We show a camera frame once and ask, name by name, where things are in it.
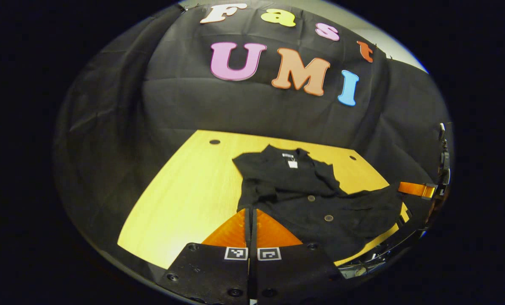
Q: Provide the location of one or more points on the black button shirt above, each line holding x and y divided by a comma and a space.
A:
303, 188

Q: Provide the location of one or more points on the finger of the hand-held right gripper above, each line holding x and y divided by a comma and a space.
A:
413, 189

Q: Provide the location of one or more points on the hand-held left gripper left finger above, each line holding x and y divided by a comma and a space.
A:
218, 273

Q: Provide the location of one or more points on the black backdrop cloth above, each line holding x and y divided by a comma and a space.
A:
235, 101

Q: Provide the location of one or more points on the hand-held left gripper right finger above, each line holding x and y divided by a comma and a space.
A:
290, 273

